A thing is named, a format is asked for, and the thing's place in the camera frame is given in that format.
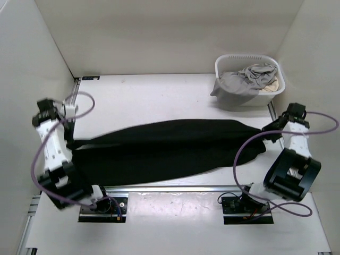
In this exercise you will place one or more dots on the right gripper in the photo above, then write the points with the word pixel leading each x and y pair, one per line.
pixel 271 137

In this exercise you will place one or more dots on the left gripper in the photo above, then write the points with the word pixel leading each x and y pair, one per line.
pixel 69 139

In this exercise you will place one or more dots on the black trousers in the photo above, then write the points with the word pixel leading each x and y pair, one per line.
pixel 165 151

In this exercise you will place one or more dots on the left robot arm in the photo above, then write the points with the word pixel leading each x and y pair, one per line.
pixel 63 183

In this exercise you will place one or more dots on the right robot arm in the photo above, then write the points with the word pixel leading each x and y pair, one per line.
pixel 291 175

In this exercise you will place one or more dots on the beige garment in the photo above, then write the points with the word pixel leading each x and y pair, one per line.
pixel 271 87

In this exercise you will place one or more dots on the black label sticker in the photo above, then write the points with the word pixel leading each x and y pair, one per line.
pixel 90 78

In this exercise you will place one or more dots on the grey garment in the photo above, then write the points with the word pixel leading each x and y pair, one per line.
pixel 242 88

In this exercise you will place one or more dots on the white laundry basket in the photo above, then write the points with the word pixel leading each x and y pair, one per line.
pixel 236 62

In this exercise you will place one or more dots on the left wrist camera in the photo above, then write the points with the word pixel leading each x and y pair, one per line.
pixel 69 110

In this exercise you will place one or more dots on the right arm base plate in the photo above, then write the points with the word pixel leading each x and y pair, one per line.
pixel 241 209

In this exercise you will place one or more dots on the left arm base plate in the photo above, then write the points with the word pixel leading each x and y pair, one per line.
pixel 108 212

